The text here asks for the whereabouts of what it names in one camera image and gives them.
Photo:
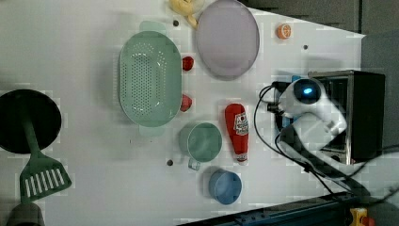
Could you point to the silver toaster oven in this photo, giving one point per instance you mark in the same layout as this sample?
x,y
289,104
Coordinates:
x,y
360,98

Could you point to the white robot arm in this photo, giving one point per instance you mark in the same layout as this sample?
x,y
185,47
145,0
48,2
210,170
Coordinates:
x,y
316,122

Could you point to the red ketchup bottle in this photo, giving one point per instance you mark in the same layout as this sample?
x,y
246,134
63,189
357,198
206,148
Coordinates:
x,y
237,127

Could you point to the red toy fruit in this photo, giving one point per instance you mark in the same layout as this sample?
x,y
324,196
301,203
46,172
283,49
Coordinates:
x,y
186,103

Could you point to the grey cylinder object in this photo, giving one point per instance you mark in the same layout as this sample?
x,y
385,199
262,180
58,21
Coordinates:
x,y
26,214

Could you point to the blue metal frame rail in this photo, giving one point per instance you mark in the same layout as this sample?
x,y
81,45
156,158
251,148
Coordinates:
x,y
329,210

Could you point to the lavender round plate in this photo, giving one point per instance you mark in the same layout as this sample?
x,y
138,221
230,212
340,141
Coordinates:
x,y
228,38

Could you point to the blue plastic cup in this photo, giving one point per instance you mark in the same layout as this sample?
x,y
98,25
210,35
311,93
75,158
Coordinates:
x,y
225,186

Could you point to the green perforated colander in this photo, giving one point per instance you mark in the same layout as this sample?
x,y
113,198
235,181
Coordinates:
x,y
150,79

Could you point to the red toy strawberry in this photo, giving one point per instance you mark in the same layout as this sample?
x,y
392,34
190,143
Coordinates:
x,y
188,63

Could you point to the peeled toy banana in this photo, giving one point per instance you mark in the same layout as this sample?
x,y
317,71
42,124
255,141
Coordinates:
x,y
188,8

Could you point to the orange slice toy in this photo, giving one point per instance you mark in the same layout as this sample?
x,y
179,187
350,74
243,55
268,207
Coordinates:
x,y
284,31

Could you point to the green slotted spatula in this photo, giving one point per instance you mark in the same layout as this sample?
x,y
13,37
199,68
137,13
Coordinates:
x,y
42,176

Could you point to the green plastic mug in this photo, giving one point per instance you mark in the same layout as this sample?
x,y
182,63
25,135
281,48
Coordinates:
x,y
200,142

